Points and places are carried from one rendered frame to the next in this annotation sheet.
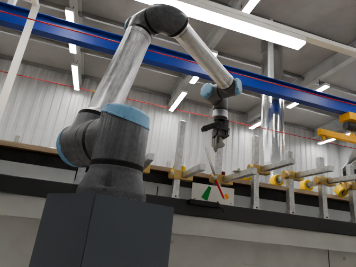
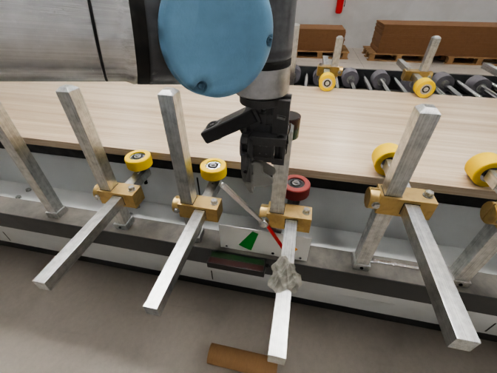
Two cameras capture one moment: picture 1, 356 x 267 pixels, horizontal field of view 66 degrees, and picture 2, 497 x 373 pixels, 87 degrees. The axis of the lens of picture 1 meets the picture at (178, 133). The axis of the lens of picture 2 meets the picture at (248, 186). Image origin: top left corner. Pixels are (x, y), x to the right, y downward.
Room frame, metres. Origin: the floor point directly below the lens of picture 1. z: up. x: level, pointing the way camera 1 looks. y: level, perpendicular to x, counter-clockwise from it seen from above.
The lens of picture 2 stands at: (1.12, -0.41, 1.34)
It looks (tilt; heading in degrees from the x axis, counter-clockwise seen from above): 39 degrees down; 26
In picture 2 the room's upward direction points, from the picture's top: straight up
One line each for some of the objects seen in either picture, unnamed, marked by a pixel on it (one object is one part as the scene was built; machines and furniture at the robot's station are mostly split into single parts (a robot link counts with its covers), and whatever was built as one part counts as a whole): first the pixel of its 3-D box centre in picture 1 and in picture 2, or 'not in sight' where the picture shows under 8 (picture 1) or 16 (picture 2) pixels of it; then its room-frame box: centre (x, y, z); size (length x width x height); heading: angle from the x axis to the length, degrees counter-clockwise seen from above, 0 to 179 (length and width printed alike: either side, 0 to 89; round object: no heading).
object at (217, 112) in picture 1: (220, 115); (261, 79); (1.52, -0.24, 1.22); 0.10 x 0.09 x 0.05; 14
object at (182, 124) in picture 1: (178, 159); (185, 180); (1.54, -0.02, 0.93); 0.04 x 0.04 x 0.48; 14
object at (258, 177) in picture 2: (220, 144); (259, 179); (1.50, -0.25, 1.03); 0.06 x 0.03 x 0.09; 104
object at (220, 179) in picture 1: (220, 179); (285, 215); (1.61, -0.28, 0.85); 0.14 x 0.06 x 0.05; 104
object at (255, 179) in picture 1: (255, 171); (384, 205); (1.67, -0.50, 0.93); 0.04 x 0.04 x 0.48; 14
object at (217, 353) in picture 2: not in sight; (242, 360); (1.48, -0.21, 0.04); 0.30 x 0.08 x 0.08; 104
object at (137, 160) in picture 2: not in sight; (141, 169); (1.60, 0.21, 0.85); 0.08 x 0.08 x 0.11
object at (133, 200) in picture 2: (137, 167); (118, 194); (1.49, 0.20, 0.84); 0.14 x 0.06 x 0.05; 104
